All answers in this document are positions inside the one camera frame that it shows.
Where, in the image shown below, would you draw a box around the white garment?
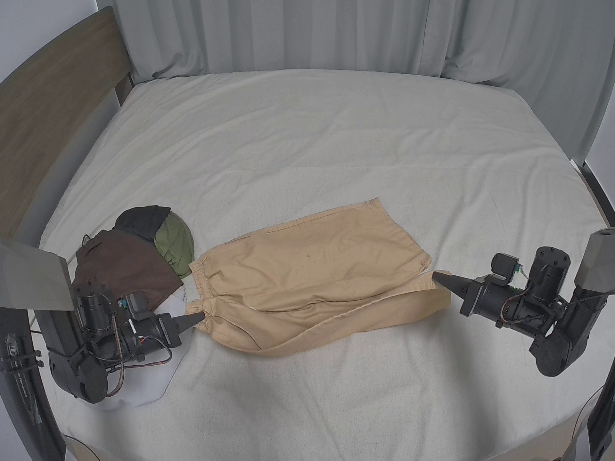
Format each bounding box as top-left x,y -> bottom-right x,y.
98,288 -> 194,410

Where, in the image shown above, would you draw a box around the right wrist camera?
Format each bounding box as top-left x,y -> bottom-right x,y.
490,253 -> 522,287

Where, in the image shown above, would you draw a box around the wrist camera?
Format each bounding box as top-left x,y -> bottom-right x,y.
490,253 -> 522,287
121,293 -> 153,323

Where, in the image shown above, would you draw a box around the green garment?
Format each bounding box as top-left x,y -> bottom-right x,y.
154,211 -> 195,280

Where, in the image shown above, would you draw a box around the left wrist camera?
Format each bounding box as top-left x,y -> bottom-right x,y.
121,293 -> 153,323

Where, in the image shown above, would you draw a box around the white curtain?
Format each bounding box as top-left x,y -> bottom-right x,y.
90,0 -> 466,81
441,0 -> 615,163

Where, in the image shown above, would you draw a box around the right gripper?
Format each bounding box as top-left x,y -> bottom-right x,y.
459,277 -> 530,329

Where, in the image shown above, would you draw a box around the black garment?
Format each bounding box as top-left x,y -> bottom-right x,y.
115,205 -> 172,247

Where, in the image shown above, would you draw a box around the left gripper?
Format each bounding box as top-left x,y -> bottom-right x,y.
121,313 -> 182,357

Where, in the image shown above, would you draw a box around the brown garment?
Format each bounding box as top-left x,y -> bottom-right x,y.
75,228 -> 185,312

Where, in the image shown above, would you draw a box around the bed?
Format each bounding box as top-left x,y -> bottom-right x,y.
0,6 -> 615,461

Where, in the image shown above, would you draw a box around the tan shorts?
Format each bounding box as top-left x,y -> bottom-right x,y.
188,198 -> 453,357

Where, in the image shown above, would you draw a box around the black cable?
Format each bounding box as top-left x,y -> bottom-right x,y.
575,383 -> 607,455

